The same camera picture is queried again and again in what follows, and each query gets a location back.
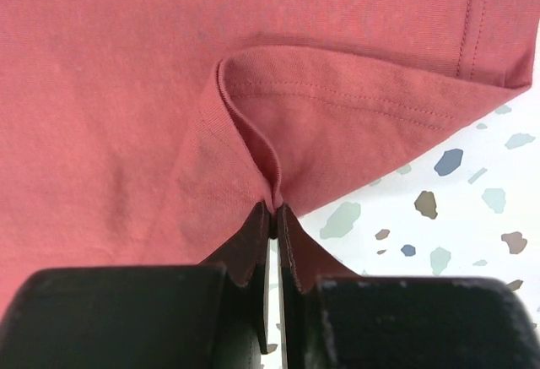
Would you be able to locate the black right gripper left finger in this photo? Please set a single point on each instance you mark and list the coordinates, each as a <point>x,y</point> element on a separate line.
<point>209,315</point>

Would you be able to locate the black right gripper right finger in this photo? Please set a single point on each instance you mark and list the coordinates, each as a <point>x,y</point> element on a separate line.
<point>335,318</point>

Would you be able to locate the dusty red t-shirt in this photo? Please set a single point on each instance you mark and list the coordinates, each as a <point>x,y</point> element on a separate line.
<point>144,131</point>

